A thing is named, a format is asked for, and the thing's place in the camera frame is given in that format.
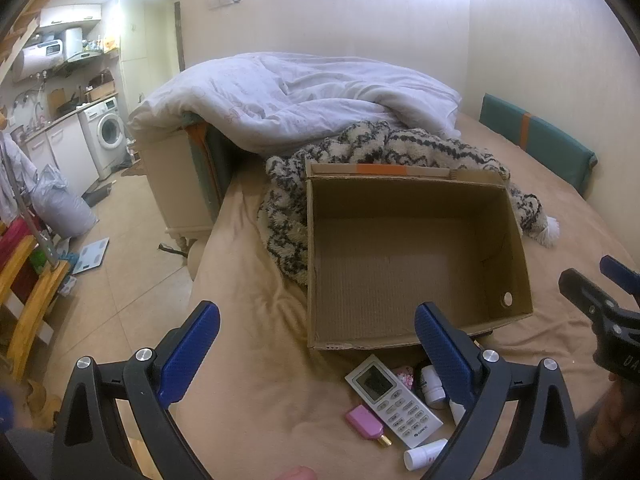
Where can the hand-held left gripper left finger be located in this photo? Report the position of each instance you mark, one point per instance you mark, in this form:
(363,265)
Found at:
(192,345)

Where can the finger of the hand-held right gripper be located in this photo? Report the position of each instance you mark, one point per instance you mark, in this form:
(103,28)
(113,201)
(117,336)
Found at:
(585,295)
(617,272)

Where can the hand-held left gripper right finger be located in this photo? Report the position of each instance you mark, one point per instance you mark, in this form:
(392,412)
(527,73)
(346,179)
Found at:
(442,355)

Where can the white labelled bottle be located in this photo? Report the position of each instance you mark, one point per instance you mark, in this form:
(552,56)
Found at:
(432,390)

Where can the white plastic case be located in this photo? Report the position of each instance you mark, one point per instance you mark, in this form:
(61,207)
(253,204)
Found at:
(456,412)

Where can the white remote control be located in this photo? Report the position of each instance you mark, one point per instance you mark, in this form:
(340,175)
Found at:
(395,405)

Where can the brown cardboard box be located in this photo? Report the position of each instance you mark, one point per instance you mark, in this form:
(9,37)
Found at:
(400,270)

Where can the pink perfume bottle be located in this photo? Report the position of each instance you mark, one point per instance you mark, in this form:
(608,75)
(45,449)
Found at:
(365,420)

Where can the white tube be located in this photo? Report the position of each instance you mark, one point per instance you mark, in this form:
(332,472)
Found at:
(422,455)

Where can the person's right hand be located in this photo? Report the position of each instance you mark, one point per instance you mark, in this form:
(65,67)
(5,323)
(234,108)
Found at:
(622,410)

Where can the bathroom scale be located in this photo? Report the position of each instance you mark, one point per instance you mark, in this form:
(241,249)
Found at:
(90,257)

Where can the teal cushion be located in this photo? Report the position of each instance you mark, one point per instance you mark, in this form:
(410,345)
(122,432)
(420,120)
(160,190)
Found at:
(550,145)

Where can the patterned fleece blanket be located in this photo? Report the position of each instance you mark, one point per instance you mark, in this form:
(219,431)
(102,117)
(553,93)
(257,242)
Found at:
(285,220)

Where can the yellow wooden chair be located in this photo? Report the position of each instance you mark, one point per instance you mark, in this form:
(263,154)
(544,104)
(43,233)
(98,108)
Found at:
(35,305)

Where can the dark doormat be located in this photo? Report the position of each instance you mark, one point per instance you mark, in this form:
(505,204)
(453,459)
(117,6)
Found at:
(100,194)

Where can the grey plastic bag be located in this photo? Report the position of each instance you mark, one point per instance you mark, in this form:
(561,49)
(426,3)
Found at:
(62,205)

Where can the red fabric bag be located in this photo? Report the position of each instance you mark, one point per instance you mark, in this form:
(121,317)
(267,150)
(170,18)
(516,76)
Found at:
(12,250)

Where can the white kitchen cabinet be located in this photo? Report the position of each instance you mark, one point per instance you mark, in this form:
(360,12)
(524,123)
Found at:
(70,155)

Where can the white washing machine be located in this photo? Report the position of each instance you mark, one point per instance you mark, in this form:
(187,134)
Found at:
(107,132)

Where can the white hanging cloth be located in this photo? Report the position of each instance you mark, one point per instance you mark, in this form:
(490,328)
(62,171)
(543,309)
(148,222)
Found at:
(15,175)

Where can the white duvet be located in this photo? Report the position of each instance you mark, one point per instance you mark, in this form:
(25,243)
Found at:
(300,95)

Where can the white water heater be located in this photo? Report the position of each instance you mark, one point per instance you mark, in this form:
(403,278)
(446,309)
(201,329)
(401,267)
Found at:
(37,57)

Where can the wooden staircase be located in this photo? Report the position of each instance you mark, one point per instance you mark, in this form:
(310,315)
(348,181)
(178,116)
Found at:
(25,30)

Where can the cream wooden bed frame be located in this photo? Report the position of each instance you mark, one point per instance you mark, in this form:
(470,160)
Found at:
(175,190)

